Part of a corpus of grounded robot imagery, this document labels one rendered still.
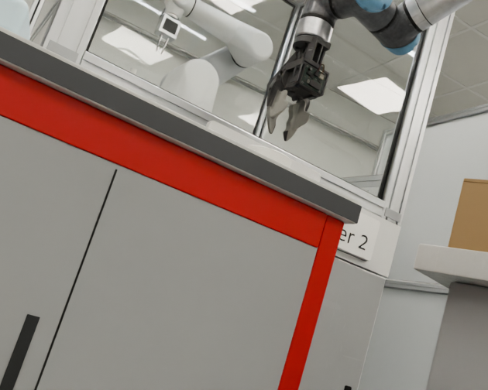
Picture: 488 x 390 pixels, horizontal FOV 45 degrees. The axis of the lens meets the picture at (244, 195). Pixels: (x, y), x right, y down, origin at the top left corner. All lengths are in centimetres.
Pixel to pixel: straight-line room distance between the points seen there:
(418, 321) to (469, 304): 230
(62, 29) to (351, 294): 93
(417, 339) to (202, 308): 257
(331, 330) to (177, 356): 91
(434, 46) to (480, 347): 112
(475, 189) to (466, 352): 23
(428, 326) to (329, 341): 165
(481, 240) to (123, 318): 51
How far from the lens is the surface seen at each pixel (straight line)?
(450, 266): 88
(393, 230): 164
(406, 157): 168
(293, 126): 123
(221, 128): 117
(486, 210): 89
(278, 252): 70
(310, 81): 120
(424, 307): 319
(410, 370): 317
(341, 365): 156
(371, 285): 159
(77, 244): 60
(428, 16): 130
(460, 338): 89
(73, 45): 125
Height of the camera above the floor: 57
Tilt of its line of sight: 12 degrees up
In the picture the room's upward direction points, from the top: 18 degrees clockwise
